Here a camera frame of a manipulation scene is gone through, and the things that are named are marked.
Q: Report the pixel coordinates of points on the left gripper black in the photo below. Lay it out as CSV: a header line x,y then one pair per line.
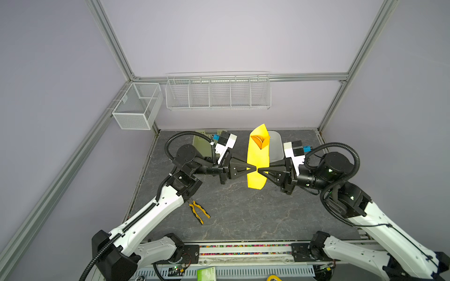
x,y
234,169

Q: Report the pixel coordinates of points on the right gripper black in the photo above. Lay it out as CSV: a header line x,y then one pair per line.
x,y
287,175

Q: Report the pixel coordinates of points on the yellow paper napkin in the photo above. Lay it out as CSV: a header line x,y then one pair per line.
x,y
258,158

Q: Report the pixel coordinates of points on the orange wooden spoon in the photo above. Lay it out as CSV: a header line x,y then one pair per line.
x,y
261,141

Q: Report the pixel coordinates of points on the green perforated plastic basket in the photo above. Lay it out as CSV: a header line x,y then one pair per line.
x,y
203,145

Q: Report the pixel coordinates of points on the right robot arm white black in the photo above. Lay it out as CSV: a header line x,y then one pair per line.
x,y
326,172

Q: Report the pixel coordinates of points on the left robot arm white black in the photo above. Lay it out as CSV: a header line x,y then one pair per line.
x,y
119,253

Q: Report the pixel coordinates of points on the white oval plastic tub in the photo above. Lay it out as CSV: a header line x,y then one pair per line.
x,y
276,149

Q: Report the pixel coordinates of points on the yellow black pliers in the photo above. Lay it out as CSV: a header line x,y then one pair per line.
x,y
195,208

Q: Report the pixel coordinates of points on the yellow tape measure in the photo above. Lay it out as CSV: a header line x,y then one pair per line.
x,y
273,278

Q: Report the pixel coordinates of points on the green white small box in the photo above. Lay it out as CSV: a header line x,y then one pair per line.
x,y
206,274

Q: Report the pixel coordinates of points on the small white mesh basket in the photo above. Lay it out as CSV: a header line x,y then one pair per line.
x,y
139,106

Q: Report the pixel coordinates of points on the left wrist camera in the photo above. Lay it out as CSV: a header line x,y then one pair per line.
x,y
224,141

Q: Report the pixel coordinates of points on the long white wire shelf basket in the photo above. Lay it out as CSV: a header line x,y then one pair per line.
x,y
218,90

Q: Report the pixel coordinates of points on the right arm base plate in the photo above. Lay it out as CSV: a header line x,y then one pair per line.
x,y
300,252

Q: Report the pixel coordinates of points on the aluminium frame rail base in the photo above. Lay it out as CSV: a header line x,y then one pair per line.
x,y
243,259

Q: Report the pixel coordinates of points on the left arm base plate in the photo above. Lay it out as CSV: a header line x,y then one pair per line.
x,y
185,254

